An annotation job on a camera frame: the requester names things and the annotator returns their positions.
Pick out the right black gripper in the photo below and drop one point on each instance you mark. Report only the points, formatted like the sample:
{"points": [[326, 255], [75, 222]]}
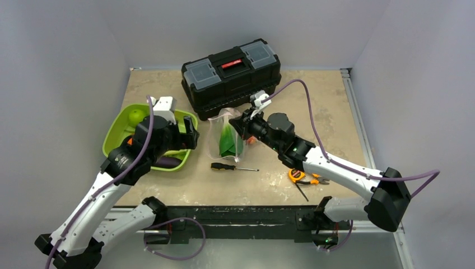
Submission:
{"points": [[244, 124]]}

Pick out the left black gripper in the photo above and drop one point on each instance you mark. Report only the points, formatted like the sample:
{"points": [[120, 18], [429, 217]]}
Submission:
{"points": [[186, 140]]}

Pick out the green leafy vegetable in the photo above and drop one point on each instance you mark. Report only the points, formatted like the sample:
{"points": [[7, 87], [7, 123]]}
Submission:
{"points": [[230, 143]]}

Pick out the clear zip top bag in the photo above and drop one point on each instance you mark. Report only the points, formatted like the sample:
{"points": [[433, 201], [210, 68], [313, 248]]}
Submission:
{"points": [[216, 124]]}

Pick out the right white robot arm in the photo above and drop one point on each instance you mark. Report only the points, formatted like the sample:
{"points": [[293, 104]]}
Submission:
{"points": [[383, 197]]}

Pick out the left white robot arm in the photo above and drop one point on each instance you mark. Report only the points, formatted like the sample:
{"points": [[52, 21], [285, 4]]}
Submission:
{"points": [[82, 240]]}

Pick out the green celery stalks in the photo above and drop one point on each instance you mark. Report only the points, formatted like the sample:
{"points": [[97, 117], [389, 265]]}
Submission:
{"points": [[175, 152]]}

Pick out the purple eggplant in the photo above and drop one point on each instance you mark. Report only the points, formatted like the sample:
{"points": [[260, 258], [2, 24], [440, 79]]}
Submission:
{"points": [[167, 162]]}

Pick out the black yellow screwdriver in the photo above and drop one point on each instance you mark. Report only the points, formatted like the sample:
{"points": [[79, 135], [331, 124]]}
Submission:
{"points": [[221, 166]]}

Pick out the green apple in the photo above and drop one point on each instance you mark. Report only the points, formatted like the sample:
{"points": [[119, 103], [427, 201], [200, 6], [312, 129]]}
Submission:
{"points": [[135, 117]]}

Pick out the black plastic toolbox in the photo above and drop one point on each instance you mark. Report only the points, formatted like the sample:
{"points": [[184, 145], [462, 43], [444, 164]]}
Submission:
{"points": [[229, 78]]}

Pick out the orange tape measure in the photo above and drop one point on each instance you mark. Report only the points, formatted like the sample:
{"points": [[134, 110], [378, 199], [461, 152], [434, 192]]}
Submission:
{"points": [[295, 175]]}

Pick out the green plastic tray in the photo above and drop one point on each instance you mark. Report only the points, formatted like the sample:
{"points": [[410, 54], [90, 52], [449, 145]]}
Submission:
{"points": [[120, 130]]}

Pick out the orange black pliers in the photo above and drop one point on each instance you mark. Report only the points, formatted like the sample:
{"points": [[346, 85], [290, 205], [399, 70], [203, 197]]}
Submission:
{"points": [[317, 179]]}

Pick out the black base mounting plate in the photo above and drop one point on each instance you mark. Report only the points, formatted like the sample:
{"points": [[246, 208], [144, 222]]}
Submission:
{"points": [[302, 224]]}

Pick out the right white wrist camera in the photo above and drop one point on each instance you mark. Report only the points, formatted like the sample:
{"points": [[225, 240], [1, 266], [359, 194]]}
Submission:
{"points": [[260, 100]]}

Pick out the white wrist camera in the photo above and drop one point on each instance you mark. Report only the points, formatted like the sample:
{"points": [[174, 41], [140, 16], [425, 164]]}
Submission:
{"points": [[164, 107], [260, 100]]}

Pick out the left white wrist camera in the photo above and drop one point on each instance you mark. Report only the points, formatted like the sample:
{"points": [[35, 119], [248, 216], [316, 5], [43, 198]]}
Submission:
{"points": [[164, 107]]}

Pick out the aluminium frame rails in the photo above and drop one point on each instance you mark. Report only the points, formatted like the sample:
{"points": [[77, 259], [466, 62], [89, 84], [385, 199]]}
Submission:
{"points": [[344, 122]]}

